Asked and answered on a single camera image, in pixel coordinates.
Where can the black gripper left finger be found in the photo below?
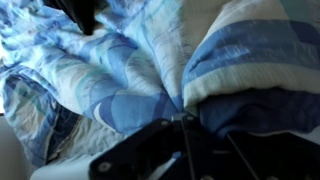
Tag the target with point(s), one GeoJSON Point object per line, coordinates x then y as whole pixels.
{"type": "Point", "coordinates": [140, 153]}

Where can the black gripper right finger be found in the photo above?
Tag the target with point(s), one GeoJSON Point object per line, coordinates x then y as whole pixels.
{"type": "Point", "coordinates": [260, 156]}

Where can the blue plaid duvet cover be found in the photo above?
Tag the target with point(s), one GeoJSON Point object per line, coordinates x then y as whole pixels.
{"type": "Point", "coordinates": [133, 73]}

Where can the black clothing pile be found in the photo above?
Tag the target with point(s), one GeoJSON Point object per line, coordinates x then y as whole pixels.
{"type": "Point", "coordinates": [81, 13]}

